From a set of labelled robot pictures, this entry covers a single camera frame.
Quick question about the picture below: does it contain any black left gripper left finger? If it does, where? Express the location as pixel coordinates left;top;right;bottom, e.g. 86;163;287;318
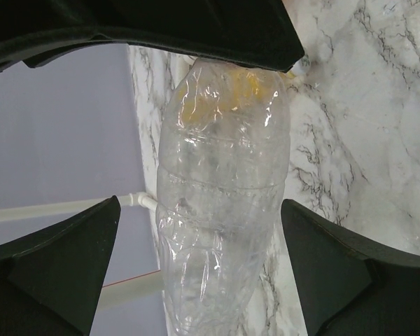
0;197;121;335

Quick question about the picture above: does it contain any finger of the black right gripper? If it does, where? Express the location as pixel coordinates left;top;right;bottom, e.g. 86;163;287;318
0;0;305;72

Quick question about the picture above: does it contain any white PVC pipe frame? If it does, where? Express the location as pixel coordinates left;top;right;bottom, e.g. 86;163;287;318
0;52;314;312

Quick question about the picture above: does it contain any clear plastic bottle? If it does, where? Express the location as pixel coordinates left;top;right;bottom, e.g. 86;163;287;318
156;59;291;335

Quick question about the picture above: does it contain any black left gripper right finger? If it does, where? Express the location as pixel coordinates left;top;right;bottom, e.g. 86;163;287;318
281;199;420;335

